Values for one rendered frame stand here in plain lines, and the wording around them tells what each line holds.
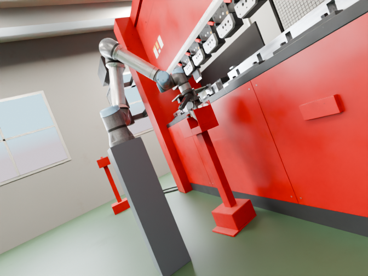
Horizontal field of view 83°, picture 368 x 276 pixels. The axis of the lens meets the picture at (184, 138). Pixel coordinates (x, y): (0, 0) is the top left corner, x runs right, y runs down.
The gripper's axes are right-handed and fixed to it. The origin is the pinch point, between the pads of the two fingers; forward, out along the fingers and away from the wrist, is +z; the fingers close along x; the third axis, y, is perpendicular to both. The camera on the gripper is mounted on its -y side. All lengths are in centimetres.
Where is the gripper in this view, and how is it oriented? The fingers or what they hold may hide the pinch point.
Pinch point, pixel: (197, 120)
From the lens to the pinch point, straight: 135.7
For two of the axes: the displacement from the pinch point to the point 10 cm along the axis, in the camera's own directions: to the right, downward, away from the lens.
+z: 4.4, 9.0, 0.7
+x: -5.4, 2.0, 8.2
